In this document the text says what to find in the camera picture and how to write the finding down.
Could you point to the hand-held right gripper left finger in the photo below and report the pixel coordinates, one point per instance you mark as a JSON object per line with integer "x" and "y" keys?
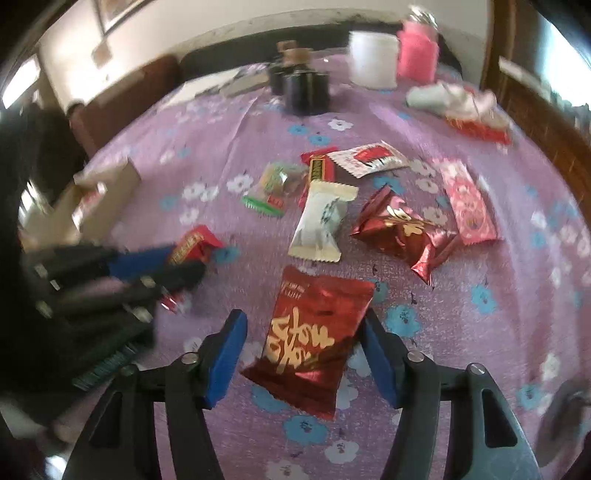
{"x": 225, "y": 362}

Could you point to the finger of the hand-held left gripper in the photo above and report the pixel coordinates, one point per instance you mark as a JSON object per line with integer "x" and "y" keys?
{"x": 143, "y": 261}
{"x": 178, "y": 276}

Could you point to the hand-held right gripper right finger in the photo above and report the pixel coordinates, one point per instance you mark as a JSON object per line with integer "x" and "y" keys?
{"x": 381, "y": 364}

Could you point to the red candy with dark label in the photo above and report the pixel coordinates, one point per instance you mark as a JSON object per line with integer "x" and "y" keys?
{"x": 194, "y": 242}
{"x": 318, "y": 170}

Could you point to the large red gold-print snack packet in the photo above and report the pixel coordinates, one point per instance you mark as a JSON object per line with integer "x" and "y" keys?
{"x": 307, "y": 341}

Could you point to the cardboard box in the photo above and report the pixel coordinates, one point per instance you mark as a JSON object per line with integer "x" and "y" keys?
{"x": 99, "y": 194}

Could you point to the red foil snack packet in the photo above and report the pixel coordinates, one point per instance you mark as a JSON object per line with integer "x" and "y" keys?
{"x": 406, "y": 233}

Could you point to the clear green snack packet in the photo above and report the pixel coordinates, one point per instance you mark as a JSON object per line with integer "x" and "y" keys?
{"x": 277, "y": 184}

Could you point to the cream white snack packet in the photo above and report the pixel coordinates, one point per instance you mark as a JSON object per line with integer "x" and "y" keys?
{"x": 321, "y": 221}

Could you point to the pink patterned snack packet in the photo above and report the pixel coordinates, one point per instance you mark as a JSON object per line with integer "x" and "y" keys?
{"x": 468, "y": 203}

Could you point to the white packet with red rectangle print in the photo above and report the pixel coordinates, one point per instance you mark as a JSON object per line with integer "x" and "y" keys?
{"x": 369, "y": 158}

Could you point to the purple floral tablecloth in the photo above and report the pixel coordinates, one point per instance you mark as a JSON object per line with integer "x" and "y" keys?
{"x": 485, "y": 295}

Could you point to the brown armchair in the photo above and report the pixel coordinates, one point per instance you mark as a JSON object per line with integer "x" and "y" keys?
{"x": 120, "y": 99}

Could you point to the white paper sheet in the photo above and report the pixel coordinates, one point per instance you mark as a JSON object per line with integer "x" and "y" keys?
{"x": 203, "y": 87}

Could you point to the black sofa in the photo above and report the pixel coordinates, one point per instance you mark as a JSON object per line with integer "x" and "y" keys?
{"x": 240, "y": 53}

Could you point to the crumpled plastic bags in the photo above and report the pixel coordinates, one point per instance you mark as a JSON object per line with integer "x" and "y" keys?
{"x": 466, "y": 110}

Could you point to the pink white box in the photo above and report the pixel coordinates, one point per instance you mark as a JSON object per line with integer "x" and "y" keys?
{"x": 373, "y": 59}

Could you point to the pink container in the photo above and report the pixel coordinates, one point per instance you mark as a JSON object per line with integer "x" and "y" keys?
{"x": 417, "y": 50}

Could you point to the framed wall picture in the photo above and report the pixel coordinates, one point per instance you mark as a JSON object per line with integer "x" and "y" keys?
{"x": 115, "y": 11}

